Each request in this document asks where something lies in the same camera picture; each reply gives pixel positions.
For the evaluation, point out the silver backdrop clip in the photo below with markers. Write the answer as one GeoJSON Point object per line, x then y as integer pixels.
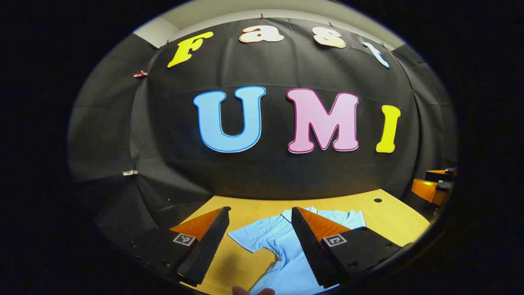
{"type": "Point", "coordinates": [130, 173]}

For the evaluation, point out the light blue T-shirt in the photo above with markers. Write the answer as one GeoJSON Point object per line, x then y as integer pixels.
{"type": "Point", "coordinates": [268, 237]}

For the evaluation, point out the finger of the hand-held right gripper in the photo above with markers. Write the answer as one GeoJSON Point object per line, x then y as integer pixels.
{"type": "Point", "coordinates": [425, 190]}
{"type": "Point", "coordinates": [436, 175]}

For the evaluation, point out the copper backdrop clip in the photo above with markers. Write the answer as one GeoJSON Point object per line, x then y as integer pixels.
{"type": "Point", "coordinates": [140, 74]}

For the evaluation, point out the black backdrop cloth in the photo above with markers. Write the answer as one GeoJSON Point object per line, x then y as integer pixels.
{"type": "Point", "coordinates": [286, 180]}

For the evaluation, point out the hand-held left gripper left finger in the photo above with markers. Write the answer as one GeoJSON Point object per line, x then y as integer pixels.
{"type": "Point", "coordinates": [208, 246]}

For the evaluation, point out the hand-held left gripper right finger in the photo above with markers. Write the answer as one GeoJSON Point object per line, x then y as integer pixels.
{"type": "Point", "coordinates": [311, 254]}

